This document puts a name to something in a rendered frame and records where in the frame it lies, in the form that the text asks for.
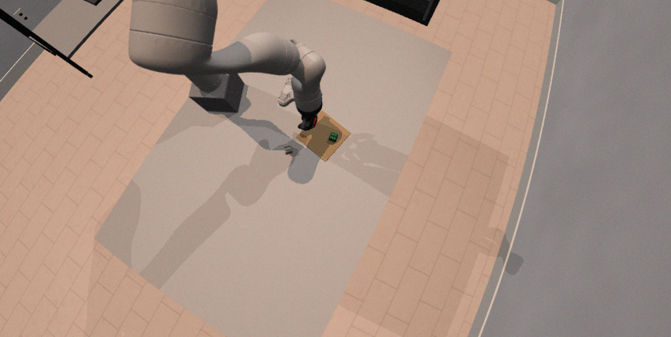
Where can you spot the tan flat mat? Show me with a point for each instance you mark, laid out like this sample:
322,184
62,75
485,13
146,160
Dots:
317,139

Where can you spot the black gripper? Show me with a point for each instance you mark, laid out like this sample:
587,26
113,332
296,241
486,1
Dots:
308,118

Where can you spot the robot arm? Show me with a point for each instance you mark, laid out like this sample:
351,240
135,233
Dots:
175,37

